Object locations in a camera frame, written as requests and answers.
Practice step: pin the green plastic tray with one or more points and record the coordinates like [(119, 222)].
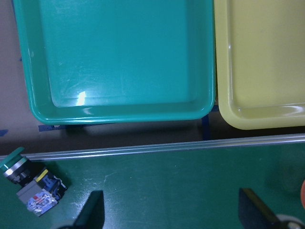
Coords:
[(117, 61)]

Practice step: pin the green push button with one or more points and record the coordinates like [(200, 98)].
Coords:
[(40, 189)]

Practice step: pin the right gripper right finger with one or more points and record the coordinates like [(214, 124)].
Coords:
[(253, 213)]

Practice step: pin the yellow plastic tray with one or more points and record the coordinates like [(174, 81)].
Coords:
[(260, 55)]

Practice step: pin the green conveyor belt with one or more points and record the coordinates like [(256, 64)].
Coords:
[(170, 186)]

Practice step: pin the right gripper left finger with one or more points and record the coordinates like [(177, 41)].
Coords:
[(92, 214)]

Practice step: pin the plain orange cylinder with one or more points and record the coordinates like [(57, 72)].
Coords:
[(302, 194)]

